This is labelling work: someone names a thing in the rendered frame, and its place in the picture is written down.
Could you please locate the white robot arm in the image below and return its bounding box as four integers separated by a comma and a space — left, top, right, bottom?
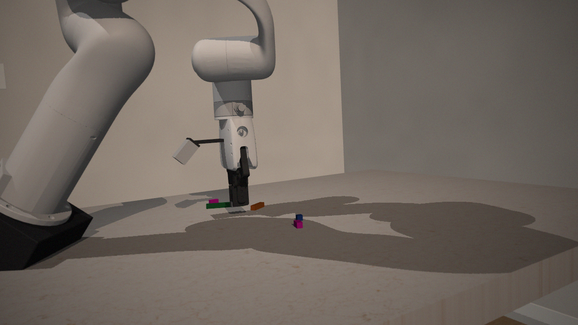
0, 0, 275, 226

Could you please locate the orange rod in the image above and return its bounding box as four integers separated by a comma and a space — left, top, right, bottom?
251, 202, 264, 210

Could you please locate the green rod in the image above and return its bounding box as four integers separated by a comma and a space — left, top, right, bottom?
206, 202, 230, 209

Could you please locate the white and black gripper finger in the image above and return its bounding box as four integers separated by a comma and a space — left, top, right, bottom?
227, 169, 233, 201
232, 146, 250, 207

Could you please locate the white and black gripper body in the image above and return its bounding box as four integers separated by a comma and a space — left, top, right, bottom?
214, 116, 258, 171

